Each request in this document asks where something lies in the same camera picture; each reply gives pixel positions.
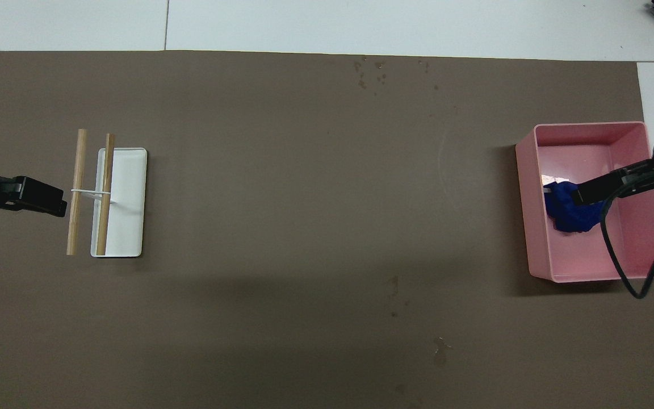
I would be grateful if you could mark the blue towel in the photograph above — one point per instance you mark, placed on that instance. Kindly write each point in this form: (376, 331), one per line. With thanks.
(565, 213)

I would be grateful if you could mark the white towel rack wooden rods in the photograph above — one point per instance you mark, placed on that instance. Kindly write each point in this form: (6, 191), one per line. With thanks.
(128, 227)

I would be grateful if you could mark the pink plastic bin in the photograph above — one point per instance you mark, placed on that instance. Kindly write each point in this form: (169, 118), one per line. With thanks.
(577, 255)

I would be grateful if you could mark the brown table mat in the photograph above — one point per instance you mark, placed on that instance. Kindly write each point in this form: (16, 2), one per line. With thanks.
(304, 227)

